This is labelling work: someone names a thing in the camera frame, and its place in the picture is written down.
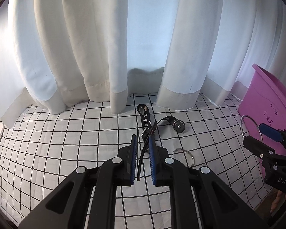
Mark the pink plastic bin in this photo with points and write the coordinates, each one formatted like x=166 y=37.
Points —
x=264 y=101

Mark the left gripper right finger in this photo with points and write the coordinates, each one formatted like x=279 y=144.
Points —
x=199 y=198

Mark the silver bangle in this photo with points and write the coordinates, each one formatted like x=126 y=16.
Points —
x=184 y=156
x=249 y=128

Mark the black hair pin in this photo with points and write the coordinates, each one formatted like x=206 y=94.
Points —
x=150 y=132

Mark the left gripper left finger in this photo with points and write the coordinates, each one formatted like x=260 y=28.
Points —
x=87 y=197

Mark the white curtain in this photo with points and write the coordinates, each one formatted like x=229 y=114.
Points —
x=57 y=53

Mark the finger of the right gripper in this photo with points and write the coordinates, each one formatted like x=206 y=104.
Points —
x=258 y=148
x=270 y=132

